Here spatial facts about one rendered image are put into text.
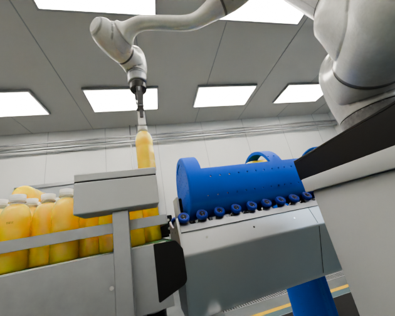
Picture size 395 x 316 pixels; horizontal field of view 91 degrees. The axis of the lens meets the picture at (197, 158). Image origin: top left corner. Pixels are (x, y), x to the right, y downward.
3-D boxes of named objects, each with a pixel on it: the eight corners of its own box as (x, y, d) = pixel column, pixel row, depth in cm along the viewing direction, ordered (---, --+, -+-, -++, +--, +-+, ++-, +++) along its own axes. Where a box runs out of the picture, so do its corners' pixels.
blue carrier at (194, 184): (363, 183, 95) (333, 136, 108) (194, 212, 70) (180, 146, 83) (320, 200, 119) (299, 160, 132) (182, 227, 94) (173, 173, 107)
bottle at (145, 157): (158, 167, 76) (152, 126, 83) (139, 168, 73) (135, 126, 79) (154, 173, 82) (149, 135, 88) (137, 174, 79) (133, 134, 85)
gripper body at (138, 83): (146, 78, 89) (148, 94, 86) (145, 90, 97) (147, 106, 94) (128, 77, 87) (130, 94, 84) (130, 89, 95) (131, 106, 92)
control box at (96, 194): (159, 202, 51) (155, 165, 54) (72, 215, 45) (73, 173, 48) (157, 207, 60) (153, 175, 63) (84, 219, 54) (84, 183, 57)
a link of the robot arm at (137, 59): (135, 85, 100) (115, 69, 89) (133, 62, 105) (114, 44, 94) (152, 76, 97) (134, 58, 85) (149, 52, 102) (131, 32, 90)
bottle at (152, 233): (157, 239, 73) (152, 190, 79) (140, 242, 73) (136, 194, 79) (163, 237, 79) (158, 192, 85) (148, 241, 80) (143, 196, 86)
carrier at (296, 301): (340, 313, 138) (298, 311, 152) (298, 193, 166) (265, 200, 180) (343, 337, 115) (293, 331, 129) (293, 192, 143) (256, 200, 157)
